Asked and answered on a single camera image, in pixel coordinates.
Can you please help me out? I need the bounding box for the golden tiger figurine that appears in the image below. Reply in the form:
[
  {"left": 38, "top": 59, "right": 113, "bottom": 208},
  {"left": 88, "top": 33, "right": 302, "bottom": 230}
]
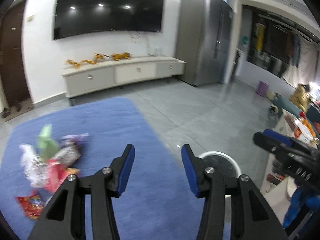
[{"left": 111, "top": 52, "right": 131, "bottom": 61}]

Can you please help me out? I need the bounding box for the white low TV cabinet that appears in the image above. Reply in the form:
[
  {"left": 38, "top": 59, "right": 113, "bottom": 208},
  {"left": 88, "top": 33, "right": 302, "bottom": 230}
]
[{"left": 62, "top": 56, "right": 185, "bottom": 105}]

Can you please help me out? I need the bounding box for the red clear snack wrapper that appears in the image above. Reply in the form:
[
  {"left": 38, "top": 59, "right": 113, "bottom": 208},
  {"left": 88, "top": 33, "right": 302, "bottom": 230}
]
[{"left": 16, "top": 190, "right": 44, "bottom": 220}]

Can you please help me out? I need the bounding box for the white rimmed trash bin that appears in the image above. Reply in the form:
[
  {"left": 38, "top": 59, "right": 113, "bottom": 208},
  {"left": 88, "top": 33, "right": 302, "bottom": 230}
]
[{"left": 197, "top": 151, "right": 243, "bottom": 199}]

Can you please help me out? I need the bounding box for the purple snack wrapper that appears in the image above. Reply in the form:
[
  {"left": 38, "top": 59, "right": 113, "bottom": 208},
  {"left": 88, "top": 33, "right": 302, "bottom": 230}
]
[{"left": 59, "top": 133, "right": 89, "bottom": 147}]

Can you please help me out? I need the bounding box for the grey tall refrigerator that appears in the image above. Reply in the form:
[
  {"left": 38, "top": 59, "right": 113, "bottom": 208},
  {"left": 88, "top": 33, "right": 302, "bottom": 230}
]
[{"left": 175, "top": 0, "right": 233, "bottom": 87}]

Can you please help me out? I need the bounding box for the purple waste bin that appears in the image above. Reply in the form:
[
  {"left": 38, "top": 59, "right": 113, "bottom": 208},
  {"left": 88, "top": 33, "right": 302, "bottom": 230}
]
[{"left": 256, "top": 81, "right": 269, "bottom": 97}]

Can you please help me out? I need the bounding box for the blue shaggy rug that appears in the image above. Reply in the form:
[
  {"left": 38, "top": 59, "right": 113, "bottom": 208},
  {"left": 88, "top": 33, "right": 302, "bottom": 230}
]
[{"left": 1, "top": 98, "right": 202, "bottom": 239}]

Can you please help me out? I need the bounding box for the person in yellow jacket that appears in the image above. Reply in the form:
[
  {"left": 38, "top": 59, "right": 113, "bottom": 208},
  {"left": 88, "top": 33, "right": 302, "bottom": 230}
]
[{"left": 289, "top": 84, "right": 311, "bottom": 113}]

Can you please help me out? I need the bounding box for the white plastic bag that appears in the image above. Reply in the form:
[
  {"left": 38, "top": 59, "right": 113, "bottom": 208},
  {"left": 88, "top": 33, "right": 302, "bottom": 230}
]
[{"left": 19, "top": 144, "right": 48, "bottom": 189}]

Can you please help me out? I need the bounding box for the blue gloved right hand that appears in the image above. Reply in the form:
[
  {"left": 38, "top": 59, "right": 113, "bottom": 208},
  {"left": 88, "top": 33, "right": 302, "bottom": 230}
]
[{"left": 283, "top": 186, "right": 319, "bottom": 229}]

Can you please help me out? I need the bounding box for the golden dragon figurine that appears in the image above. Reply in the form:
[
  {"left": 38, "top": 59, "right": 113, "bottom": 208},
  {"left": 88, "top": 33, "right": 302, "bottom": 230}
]
[{"left": 65, "top": 53, "right": 110, "bottom": 68}]

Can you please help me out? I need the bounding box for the silver patterned snack bag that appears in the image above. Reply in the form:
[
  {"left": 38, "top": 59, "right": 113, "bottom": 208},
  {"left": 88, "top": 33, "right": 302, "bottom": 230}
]
[{"left": 52, "top": 145, "right": 81, "bottom": 167}]

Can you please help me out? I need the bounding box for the large black wall television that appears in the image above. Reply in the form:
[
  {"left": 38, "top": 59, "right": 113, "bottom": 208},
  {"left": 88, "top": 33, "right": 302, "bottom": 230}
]
[{"left": 53, "top": 0, "right": 164, "bottom": 40}]

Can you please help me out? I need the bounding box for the dark brown entrance door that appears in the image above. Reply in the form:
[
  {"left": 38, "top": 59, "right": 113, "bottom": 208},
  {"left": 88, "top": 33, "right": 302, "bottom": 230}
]
[{"left": 1, "top": 1, "right": 30, "bottom": 107}]

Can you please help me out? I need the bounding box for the green paper wrapper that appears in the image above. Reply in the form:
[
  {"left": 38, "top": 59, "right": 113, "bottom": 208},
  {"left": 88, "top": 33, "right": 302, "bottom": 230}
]
[{"left": 38, "top": 124, "right": 61, "bottom": 162}]

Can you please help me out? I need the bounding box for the brown door mat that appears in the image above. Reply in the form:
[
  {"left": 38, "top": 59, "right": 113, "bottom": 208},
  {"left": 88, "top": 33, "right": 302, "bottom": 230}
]
[{"left": 1, "top": 98, "right": 34, "bottom": 122}]

